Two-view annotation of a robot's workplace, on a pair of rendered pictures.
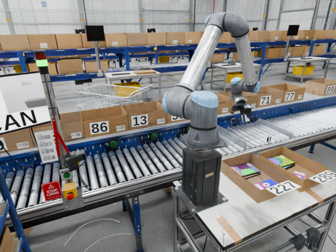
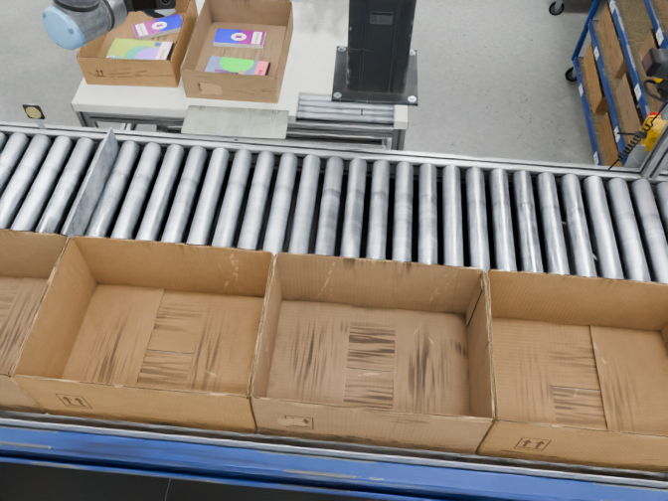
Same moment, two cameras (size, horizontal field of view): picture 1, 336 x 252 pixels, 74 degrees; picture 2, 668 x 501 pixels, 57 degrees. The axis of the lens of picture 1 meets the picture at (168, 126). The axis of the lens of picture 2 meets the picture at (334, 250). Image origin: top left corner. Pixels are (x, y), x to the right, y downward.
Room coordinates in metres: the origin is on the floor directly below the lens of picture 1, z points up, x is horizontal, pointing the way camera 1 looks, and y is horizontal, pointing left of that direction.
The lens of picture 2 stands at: (2.61, 0.41, 1.99)
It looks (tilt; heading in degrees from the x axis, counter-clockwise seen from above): 54 degrees down; 207
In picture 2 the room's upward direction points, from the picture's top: 1 degrees clockwise
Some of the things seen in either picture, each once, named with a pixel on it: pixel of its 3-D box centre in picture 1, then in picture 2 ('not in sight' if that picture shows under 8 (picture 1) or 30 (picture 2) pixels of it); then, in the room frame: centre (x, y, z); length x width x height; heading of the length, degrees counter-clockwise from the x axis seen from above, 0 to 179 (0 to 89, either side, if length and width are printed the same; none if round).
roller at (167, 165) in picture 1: (160, 156); (377, 234); (1.70, 0.07, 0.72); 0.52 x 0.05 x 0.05; 23
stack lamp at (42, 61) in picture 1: (41, 59); not in sight; (1.17, 0.64, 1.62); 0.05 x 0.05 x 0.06
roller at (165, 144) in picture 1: (174, 153); (326, 230); (1.75, -0.05, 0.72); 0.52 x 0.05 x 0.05; 23
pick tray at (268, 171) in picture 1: (253, 174); (241, 47); (1.31, -0.60, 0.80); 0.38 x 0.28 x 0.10; 23
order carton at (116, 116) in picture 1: (104, 121); (589, 370); (1.97, 0.61, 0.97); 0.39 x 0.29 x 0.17; 113
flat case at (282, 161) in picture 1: (278, 161); (138, 55); (1.48, -0.86, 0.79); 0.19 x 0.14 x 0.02; 113
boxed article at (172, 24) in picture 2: (297, 178); (158, 28); (1.31, -0.93, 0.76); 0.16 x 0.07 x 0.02; 142
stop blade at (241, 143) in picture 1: (230, 136); (88, 201); (2.00, -0.62, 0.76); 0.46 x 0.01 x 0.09; 23
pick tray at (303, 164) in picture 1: (290, 166); (141, 34); (1.40, -0.91, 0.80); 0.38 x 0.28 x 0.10; 26
